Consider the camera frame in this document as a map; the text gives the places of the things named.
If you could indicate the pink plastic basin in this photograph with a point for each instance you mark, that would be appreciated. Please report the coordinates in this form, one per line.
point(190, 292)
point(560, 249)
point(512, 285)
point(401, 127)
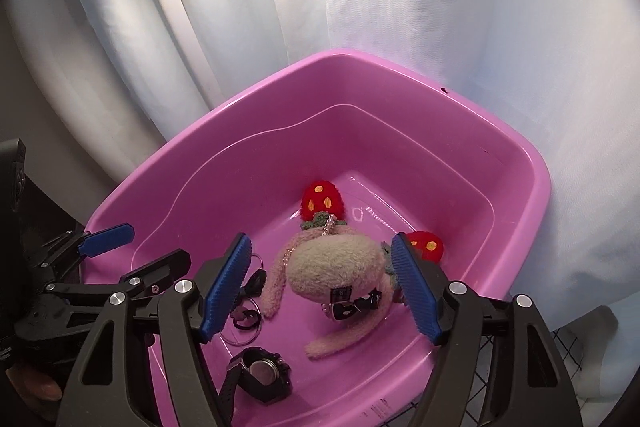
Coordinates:
point(350, 132)

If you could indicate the person's left hand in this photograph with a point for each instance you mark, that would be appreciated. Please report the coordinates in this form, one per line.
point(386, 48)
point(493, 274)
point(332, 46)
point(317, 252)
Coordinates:
point(42, 387)

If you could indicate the pink fluffy strawberry headband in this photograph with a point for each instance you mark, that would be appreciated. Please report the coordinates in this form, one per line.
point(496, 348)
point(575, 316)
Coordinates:
point(277, 292)

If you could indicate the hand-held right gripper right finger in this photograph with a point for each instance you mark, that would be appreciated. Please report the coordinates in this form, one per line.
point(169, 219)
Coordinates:
point(415, 287)

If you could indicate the beige round plush toy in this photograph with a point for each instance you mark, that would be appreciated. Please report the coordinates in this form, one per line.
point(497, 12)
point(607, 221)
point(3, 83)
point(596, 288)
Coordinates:
point(335, 264)

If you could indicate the black sport wristwatch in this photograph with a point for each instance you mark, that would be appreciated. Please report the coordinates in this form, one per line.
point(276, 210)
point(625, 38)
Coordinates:
point(260, 372)

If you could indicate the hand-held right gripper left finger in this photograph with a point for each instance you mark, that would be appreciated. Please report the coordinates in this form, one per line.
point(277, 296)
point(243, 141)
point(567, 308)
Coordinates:
point(225, 287)

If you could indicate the pearl hair claw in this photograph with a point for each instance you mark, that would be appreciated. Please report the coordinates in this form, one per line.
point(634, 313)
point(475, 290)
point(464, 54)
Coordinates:
point(328, 224)

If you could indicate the black patterned hair bow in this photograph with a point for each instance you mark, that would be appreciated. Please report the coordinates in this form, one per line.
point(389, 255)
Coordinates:
point(350, 307)

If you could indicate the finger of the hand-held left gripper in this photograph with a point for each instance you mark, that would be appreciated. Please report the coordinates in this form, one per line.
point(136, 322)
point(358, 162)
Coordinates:
point(155, 272)
point(107, 239)

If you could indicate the large metal bangle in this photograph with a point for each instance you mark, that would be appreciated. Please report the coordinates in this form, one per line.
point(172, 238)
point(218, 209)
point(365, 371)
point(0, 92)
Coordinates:
point(245, 341)

